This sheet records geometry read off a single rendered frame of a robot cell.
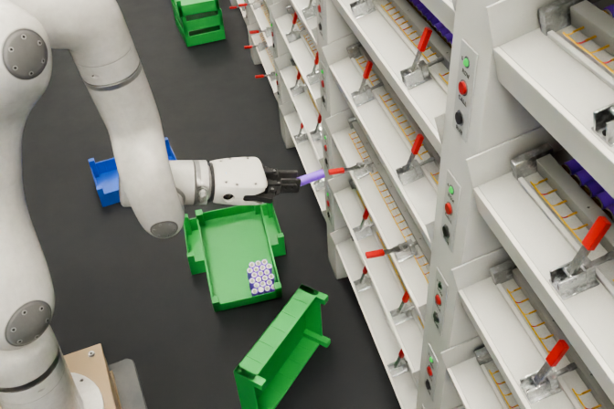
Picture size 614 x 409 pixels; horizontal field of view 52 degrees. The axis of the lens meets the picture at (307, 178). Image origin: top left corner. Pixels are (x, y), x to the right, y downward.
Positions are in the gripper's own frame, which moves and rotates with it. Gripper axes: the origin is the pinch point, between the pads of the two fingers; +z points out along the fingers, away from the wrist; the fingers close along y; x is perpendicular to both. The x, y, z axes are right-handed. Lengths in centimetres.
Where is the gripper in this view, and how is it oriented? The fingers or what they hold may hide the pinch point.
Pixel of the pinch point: (288, 181)
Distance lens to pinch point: 123.0
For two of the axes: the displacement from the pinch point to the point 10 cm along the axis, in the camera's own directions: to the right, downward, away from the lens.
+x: -1.7, 8.0, 5.8
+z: 9.5, -0.1, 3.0
